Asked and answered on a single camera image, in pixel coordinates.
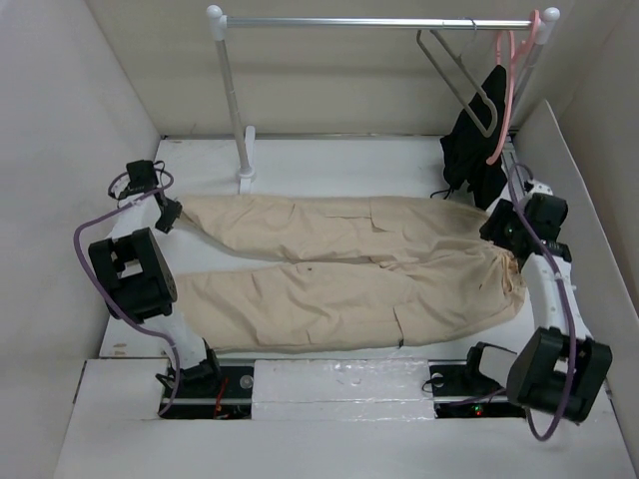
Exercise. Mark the white and silver clothes rack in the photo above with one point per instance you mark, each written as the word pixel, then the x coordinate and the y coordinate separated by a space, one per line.
pixel 245 136

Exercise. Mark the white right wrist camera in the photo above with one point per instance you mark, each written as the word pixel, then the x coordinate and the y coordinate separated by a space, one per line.
pixel 532 187

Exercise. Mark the black garment on hanger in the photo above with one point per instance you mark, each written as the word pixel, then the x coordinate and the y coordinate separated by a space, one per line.
pixel 466 150

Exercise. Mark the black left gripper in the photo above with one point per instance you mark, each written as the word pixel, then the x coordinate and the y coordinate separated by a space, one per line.
pixel 175 211

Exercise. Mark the beige trousers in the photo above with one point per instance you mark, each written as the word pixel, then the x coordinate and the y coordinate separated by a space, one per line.
pixel 346 274

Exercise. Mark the pink plastic hanger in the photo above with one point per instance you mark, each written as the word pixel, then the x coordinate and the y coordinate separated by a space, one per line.
pixel 516 51

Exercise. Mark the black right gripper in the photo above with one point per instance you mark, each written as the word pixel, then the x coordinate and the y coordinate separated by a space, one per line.
pixel 492 228

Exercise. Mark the aluminium rail right side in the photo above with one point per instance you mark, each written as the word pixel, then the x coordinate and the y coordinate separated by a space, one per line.
pixel 518 177

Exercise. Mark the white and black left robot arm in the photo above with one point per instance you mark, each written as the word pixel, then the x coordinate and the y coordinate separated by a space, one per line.
pixel 139 288

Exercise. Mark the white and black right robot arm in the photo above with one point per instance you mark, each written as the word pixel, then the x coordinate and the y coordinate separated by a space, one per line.
pixel 561 368

